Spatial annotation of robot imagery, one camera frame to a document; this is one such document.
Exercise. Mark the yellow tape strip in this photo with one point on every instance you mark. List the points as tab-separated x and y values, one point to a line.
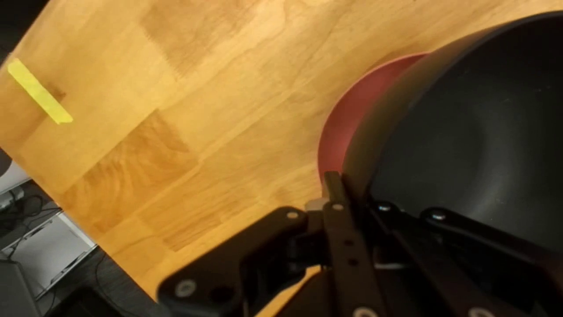
37	93

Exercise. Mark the black bowl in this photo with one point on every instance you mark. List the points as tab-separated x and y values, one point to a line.
473	128

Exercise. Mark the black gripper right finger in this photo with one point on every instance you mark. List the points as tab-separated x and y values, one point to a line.
473	269

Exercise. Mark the orange bowl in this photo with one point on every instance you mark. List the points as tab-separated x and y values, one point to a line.
349	114

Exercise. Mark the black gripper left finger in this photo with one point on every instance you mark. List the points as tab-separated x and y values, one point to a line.
354	285

